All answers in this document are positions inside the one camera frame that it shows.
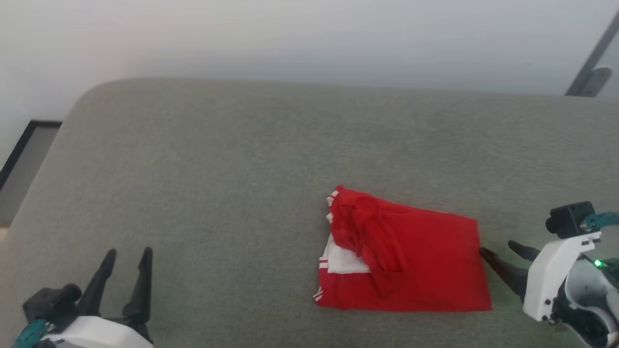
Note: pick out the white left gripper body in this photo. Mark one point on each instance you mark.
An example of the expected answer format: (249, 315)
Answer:
(96, 336)

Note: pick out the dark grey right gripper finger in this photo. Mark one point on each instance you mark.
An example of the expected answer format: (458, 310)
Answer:
(524, 251)
(505, 271)

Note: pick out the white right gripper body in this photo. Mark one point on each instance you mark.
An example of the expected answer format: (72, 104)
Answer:
(551, 278)

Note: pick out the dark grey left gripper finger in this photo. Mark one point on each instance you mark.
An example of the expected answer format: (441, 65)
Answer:
(99, 282)
(141, 290)

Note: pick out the red and white garment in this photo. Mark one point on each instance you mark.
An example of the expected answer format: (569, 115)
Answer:
(425, 261)

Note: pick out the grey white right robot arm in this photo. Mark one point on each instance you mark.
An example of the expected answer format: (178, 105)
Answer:
(585, 290)

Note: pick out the black framed grey panel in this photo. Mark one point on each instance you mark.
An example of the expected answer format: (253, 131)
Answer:
(24, 169)

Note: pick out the grey fabric sofa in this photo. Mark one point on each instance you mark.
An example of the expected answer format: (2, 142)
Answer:
(217, 169)

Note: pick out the dark grey metal bar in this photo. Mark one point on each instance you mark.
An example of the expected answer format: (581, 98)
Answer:
(591, 65)

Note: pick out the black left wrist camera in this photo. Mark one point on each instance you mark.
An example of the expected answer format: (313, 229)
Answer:
(51, 302)

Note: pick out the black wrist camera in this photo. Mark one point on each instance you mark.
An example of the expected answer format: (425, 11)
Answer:
(570, 220)
(51, 302)

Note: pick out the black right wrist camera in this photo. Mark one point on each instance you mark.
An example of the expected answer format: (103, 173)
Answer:
(570, 220)

